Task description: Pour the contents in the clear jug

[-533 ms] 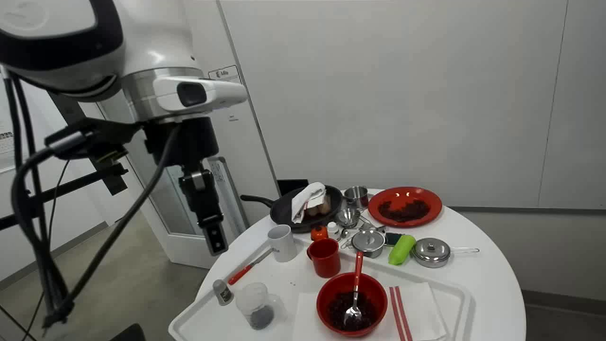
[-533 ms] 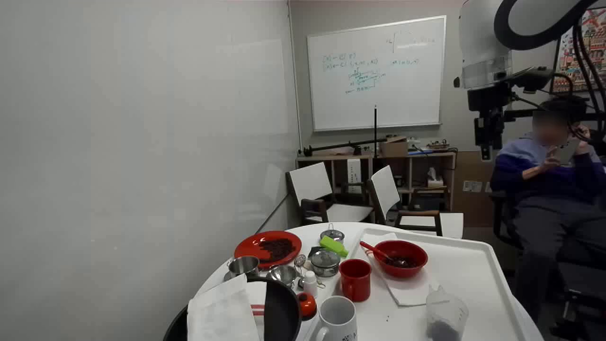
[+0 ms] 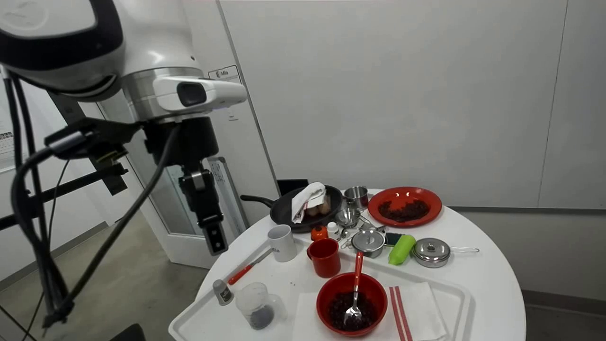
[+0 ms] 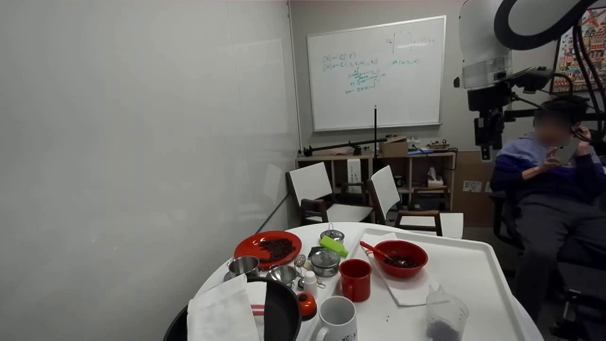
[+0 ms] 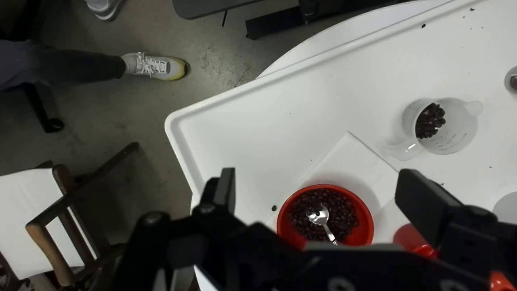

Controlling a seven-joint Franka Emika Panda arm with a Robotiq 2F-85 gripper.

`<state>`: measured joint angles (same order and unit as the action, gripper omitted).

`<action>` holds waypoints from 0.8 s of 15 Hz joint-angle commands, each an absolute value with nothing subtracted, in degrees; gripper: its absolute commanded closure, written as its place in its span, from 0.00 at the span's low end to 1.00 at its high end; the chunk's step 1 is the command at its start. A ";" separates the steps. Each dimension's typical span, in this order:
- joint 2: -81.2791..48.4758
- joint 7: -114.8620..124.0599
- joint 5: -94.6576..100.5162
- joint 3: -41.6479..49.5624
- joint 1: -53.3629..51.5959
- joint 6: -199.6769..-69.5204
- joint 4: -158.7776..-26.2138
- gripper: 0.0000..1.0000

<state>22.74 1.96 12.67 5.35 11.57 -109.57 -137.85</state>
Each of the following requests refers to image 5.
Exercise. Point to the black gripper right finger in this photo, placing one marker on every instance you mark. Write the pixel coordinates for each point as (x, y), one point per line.
(424, 203)

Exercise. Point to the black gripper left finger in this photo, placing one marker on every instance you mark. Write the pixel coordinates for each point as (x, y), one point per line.
(222, 188)

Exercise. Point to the clear plastic measuring jug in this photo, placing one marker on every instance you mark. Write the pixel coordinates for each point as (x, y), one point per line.
(457, 142)

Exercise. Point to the coffee beans heap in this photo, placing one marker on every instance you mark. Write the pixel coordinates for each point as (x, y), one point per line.
(429, 121)
(344, 211)

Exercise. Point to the red cup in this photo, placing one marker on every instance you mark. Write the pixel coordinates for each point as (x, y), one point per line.
(408, 237)

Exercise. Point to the red bowl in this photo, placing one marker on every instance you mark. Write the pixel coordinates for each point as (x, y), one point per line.
(366, 221)

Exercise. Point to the white plastic tray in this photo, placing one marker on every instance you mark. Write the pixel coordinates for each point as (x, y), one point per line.
(268, 119)

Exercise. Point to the white paper napkin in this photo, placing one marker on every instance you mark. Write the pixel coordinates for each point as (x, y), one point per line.
(348, 159)

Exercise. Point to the small spoon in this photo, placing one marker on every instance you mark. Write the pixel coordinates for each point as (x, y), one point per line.
(318, 218)

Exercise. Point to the white yellow sneaker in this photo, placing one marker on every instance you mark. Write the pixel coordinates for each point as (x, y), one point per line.
(153, 66)

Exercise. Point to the small grey round cup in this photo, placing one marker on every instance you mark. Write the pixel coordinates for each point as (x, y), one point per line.
(512, 80)

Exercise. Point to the brown wooden chair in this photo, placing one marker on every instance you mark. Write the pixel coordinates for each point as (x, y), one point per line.
(58, 211)

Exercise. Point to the dark grey box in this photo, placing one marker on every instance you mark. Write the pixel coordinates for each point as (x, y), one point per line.
(210, 7)

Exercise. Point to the black office chair base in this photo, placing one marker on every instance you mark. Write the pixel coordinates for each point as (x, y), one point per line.
(45, 111)

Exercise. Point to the seated person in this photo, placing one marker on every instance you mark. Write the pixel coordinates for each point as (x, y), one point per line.
(58, 66)

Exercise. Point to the white plastic object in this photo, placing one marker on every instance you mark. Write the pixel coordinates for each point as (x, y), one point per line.
(105, 7)

